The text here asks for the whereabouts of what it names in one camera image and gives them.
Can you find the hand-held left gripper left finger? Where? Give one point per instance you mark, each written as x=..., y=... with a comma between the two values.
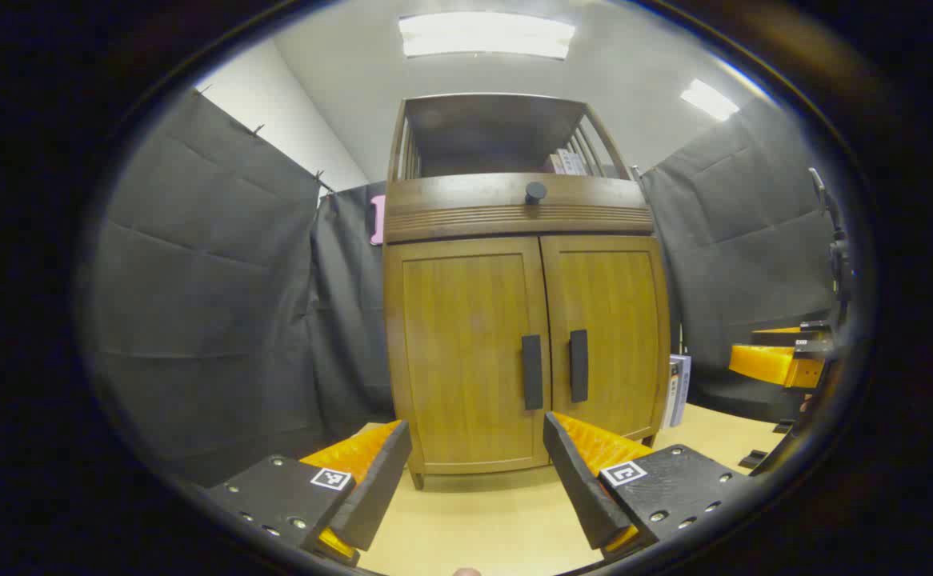
x=378, y=488

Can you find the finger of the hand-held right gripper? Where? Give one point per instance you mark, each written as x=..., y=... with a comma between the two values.
x=770, y=364
x=802, y=334

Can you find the black round knob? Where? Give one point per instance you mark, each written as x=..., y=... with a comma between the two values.
x=535, y=192

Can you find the large rectangular ceiling light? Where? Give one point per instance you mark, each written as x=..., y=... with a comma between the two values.
x=486, y=36

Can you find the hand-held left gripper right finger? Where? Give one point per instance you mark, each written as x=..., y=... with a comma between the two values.
x=578, y=496

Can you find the white printed booklets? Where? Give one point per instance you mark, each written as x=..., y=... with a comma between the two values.
x=569, y=162

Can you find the white cover book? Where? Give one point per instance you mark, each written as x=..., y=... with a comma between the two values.
x=669, y=396

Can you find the small ceiling light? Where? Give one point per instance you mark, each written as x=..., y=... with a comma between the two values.
x=708, y=100

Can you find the wooden double-door shoe cabinet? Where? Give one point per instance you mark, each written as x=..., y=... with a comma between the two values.
x=466, y=208

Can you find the wooden shoe cabinet door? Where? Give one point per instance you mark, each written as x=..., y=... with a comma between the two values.
x=458, y=352
x=618, y=320

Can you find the black backdrop cloth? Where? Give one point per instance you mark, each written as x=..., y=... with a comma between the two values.
x=210, y=304

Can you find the blue spine book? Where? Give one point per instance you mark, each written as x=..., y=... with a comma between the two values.
x=683, y=388

